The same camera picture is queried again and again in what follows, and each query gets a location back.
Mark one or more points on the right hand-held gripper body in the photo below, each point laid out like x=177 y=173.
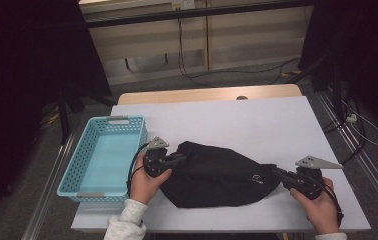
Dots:
x=308 y=181

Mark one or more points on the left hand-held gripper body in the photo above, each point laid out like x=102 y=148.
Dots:
x=157 y=161

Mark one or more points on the black pants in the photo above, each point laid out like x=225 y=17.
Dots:
x=217 y=176

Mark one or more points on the person's left hand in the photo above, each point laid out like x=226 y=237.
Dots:
x=143 y=188

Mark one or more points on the person's right hand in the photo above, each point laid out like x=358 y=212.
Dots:
x=322 y=213

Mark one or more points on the light blue perforated plastic basket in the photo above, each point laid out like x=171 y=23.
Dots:
x=110 y=156

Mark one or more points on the wooden table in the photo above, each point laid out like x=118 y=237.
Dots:
x=193 y=93

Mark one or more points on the white plug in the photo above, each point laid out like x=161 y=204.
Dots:
x=351 y=118

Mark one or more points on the black metal stand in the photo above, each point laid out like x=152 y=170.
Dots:
x=64 y=116
x=336 y=86

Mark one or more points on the black curtain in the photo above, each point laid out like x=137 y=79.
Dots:
x=360 y=50
x=17 y=66

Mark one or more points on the wooden workbench with dark edge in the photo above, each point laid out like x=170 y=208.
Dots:
x=193 y=13

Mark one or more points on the aluminium floor rail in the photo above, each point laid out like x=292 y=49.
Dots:
x=48 y=186
x=370 y=173

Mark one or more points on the white wall socket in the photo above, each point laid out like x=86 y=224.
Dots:
x=183 y=4

